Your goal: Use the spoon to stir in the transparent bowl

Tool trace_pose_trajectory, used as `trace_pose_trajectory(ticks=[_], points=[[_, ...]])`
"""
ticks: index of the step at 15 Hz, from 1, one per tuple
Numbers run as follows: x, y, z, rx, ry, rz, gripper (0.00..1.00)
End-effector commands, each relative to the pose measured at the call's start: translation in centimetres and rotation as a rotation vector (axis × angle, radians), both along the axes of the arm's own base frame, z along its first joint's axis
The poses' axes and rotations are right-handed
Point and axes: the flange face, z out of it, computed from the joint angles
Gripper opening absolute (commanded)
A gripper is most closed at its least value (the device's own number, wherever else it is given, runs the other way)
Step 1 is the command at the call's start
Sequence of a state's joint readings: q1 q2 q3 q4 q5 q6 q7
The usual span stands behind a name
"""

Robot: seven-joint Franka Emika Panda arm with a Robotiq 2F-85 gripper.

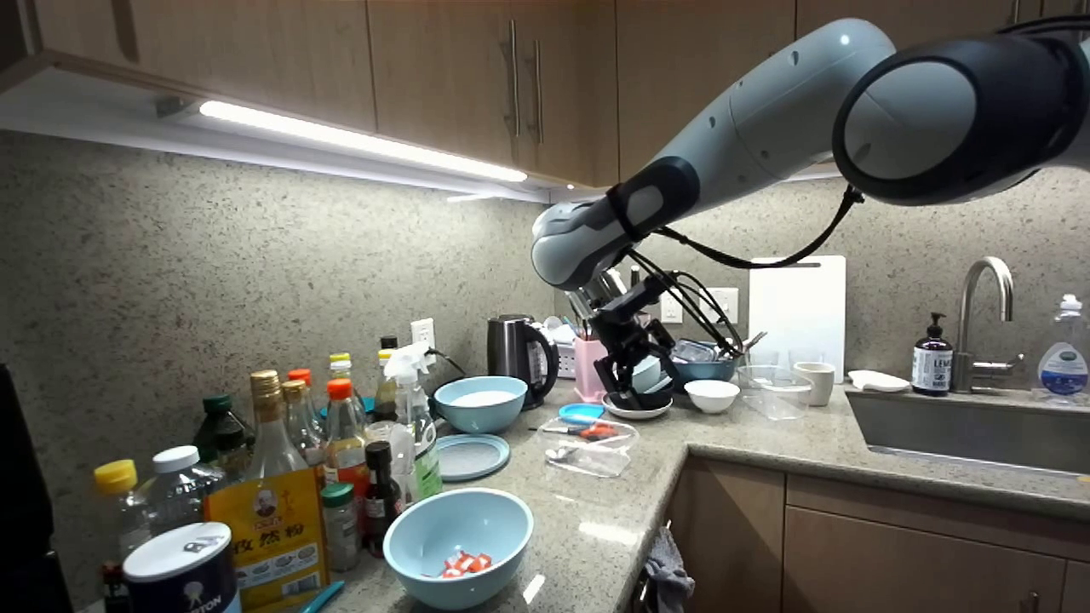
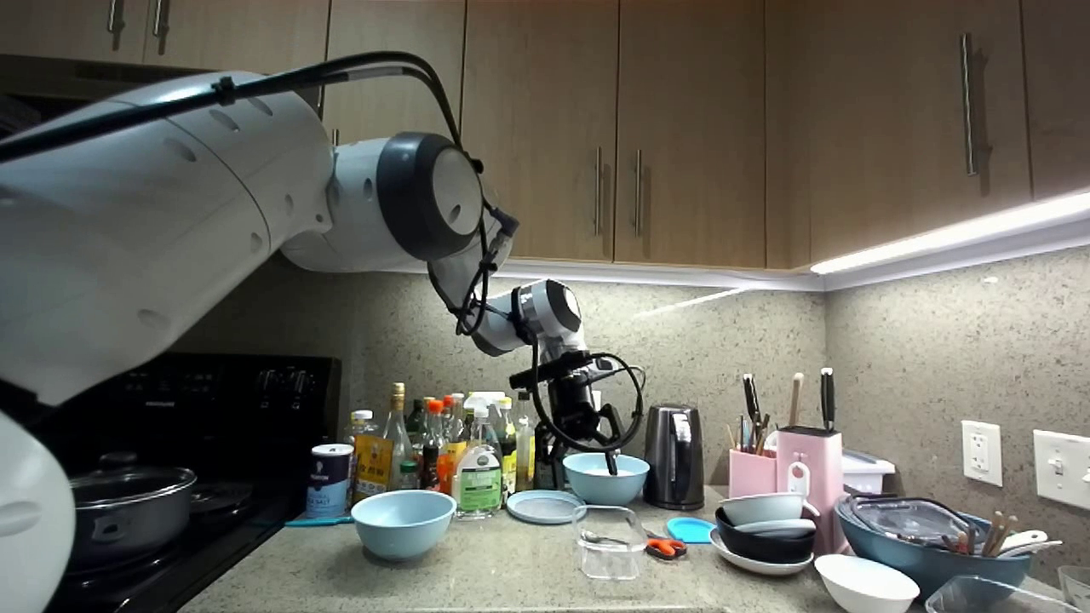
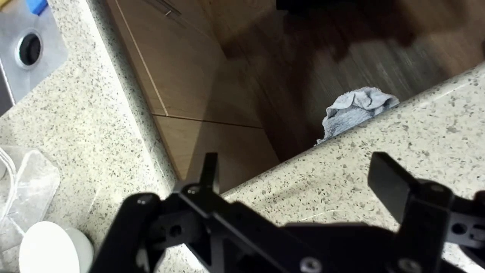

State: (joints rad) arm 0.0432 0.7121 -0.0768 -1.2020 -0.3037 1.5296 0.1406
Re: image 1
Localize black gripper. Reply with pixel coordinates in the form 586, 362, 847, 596
591, 277, 686, 413

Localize grey blue bowl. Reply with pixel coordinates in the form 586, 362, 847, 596
627, 355, 676, 401

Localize small white bowl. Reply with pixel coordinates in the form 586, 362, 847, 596
682, 378, 744, 416

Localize light blue bowl, white filling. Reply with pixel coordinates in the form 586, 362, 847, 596
430, 376, 532, 440

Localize light blue bowl, red bits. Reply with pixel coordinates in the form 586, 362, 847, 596
383, 486, 537, 613

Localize white plate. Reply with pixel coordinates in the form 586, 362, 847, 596
606, 397, 676, 427

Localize pink utensil holder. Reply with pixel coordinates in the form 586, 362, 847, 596
574, 330, 611, 401

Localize blue dish with utensils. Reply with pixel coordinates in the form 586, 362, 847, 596
667, 336, 768, 387

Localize cyan plastic lid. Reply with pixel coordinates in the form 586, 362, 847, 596
556, 397, 611, 430

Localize clear plastic pitcher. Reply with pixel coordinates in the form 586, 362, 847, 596
744, 348, 811, 427

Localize black electric kettle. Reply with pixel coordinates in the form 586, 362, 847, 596
486, 314, 562, 410

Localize white mug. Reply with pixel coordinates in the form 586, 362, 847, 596
791, 357, 838, 410

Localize narrow wooden lower cabinet door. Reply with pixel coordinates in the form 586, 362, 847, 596
660, 453, 791, 613

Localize light blue plate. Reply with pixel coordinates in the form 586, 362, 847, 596
432, 432, 515, 485

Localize grey hanging towel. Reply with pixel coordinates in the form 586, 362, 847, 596
633, 522, 700, 613

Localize white spray bottle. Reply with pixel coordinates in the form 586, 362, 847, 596
383, 342, 447, 505

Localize dark bottle, yellow label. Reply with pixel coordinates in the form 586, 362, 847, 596
375, 334, 401, 423

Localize red food pieces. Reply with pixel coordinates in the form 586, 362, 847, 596
440, 549, 498, 582

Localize dark soap dispenser bottle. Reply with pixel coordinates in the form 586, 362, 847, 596
911, 310, 958, 397

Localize small dark soy bottle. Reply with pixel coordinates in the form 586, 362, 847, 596
360, 440, 401, 558

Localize orange cap red sauce bottle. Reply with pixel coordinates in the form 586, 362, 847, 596
321, 378, 372, 505

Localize wooden lower cabinet panel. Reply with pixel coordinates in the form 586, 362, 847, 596
779, 474, 1090, 562

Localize steel kitchen sink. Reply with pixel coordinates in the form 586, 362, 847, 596
845, 385, 1090, 478

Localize steel kitchen faucet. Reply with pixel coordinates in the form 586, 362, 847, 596
955, 256, 1018, 394

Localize wide wooden lower cabinet door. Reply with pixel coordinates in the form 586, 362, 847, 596
779, 505, 1070, 613

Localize green cap small jar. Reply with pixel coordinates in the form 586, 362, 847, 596
316, 481, 365, 577

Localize brown cap glass bottle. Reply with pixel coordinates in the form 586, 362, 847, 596
280, 378, 326, 457

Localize under cabinet light strip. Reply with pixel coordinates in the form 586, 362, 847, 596
199, 97, 532, 188

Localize big yellow label bottle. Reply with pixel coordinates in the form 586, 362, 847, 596
205, 369, 332, 613

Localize clear blue dish soap bottle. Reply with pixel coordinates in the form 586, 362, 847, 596
1035, 288, 1090, 404

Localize dark green bottle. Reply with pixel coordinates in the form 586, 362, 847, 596
191, 390, 257, 481

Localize white cap clear bottle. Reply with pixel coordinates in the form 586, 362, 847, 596
140, 441, 233, 538

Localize dark jar with white lid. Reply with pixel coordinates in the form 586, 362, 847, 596
120, 522, 245, 613

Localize black object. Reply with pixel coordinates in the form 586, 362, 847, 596
0, 362, 76, 613

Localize white double wall outlet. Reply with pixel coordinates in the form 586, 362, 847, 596
694, 286, 744, 330

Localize teal utensil handle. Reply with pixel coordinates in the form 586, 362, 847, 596
301, 577, 351, 613

